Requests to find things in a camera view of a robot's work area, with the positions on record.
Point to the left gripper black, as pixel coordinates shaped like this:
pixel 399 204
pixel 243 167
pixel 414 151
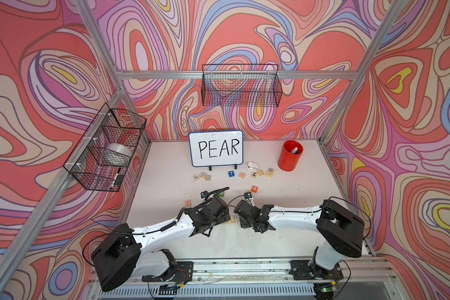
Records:
pixel 222 219

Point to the red plastic cup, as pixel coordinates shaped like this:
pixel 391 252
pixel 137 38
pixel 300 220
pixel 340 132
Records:
pixel 288 161

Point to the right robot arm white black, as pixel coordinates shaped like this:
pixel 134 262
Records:
pixel 342 230

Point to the black wire basket left wall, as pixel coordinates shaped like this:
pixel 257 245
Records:
pixel 90 163

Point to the white tape roll in basket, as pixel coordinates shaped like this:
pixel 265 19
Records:
pixel 120 149

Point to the black marker in basket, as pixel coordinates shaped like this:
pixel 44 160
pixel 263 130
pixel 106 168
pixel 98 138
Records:
pixel 114 181

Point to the whiteboard with PEAR text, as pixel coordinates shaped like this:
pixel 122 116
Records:
pixel 216 148

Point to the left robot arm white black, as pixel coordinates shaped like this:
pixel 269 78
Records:
pixel 127 252

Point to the black wire basket back wall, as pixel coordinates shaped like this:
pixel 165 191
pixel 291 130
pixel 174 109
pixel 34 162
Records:
pixel 242 85

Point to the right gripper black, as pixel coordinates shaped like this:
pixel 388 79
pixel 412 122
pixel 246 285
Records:
pixel 244 224

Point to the black wire basket wall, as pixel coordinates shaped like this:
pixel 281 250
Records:
pixel 242 85
pixel 90 163

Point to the white whiteboard eraser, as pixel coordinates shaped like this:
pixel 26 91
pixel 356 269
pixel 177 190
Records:
pixel 253 166

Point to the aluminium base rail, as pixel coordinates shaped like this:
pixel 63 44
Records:
pixel 368 278

